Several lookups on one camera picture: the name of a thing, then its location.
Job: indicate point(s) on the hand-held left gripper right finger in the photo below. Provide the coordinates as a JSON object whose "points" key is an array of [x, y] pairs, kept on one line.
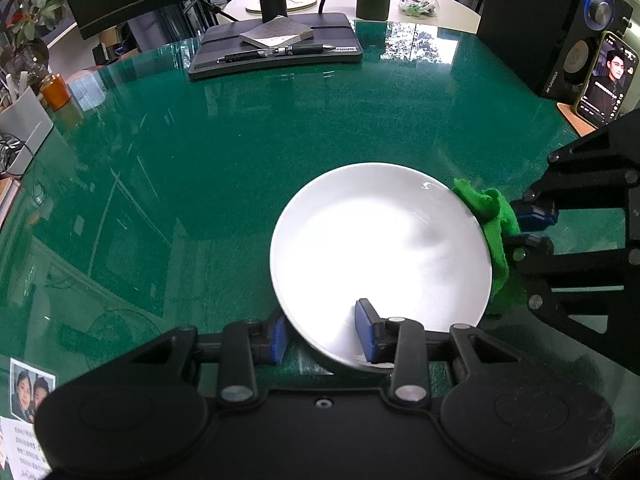
{"points": [[364, 330]]}

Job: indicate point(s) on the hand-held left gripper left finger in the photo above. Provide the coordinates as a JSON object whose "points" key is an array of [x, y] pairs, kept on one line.
{"points": [[277, 341]]}

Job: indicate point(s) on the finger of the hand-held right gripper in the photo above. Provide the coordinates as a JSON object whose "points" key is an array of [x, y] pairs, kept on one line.
{"points": [[535, 255], [537, 216]]}

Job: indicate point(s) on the green cloth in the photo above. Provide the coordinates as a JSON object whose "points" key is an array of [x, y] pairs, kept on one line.
{"points": [[500, 245]]}

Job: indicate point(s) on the white plate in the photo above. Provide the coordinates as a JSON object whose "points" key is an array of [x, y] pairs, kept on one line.
{"points": [[370, 240]]}

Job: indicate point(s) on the wooden phone stand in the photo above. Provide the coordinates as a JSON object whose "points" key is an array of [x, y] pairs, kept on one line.
{"points": [[575, 117]]}

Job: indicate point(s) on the smartphone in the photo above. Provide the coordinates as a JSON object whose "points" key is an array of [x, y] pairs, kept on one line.
{"points": [[607, 80]]}

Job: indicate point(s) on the black speaker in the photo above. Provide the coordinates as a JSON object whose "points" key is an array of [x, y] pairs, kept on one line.
{"points": [[525, 25]]}

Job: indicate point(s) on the white round table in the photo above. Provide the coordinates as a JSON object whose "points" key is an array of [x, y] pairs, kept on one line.
{"points": [[450, 15]]}

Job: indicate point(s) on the plastic bag green contents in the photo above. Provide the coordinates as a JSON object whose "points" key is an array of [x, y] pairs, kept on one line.
{"points": [[417, 5]]}

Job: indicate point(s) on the printed photo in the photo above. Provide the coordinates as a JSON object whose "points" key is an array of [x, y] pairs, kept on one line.
{"points": [[30, 390]]}

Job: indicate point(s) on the white paper note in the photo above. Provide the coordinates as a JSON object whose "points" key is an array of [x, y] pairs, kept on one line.
{"points": [[20, 450]]}

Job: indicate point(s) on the black pen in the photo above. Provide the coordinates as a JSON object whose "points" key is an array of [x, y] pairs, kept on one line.
{"points": [[310, 49], [240, 57]]}

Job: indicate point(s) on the stack of books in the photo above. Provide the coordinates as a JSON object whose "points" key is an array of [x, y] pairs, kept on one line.
{"points": [[6, 200]]}

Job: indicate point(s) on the black laptop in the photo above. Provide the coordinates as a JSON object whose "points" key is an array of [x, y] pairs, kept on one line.
{"points": [[215, 37]]}

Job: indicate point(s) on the grey notebook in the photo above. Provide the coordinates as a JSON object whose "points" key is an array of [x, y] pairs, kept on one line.
{"points": [[275, 30]]}

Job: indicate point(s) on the round wooden disc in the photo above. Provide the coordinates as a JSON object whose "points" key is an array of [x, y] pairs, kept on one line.
{"points": [[300, 4]]}

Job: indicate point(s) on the orange cup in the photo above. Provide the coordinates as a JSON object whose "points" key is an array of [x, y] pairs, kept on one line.
{"points": [[54, 92]]}

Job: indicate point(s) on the grey desk organizer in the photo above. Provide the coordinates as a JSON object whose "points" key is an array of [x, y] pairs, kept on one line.
{"points": [[25, 120]]}

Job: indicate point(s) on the black monitor stand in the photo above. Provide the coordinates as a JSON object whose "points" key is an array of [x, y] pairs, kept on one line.
{"points": [[272, 0]]}

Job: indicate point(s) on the stationery bundle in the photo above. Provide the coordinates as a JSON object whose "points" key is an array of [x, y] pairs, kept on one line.
{"points": [[15, 87]]}

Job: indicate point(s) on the dark-leaved potted plant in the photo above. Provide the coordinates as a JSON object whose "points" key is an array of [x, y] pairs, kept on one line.
{"points": [[30, 10]]}

